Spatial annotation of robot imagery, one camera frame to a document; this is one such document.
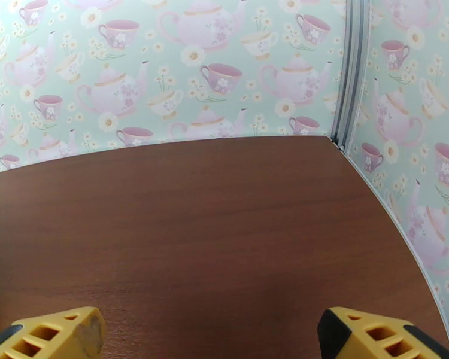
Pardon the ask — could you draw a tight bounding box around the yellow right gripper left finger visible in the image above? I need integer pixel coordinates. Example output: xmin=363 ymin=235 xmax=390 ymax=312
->
xmin=0 ymin=306 xmax=105 ymax=359

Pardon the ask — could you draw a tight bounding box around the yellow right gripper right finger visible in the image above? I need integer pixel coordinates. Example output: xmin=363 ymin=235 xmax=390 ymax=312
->
xmin=318 ymin=307 xmax=449 ymax=359

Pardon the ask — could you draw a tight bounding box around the aluminium wall base strip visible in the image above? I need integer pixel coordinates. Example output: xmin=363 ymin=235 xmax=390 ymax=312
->
xmin=344 ymin=146 xmax=449 ymax=355

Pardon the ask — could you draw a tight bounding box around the aluminium frame post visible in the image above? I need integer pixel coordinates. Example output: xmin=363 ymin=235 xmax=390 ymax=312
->
xmin=330 ymin=0 xmax=372 ymax=153

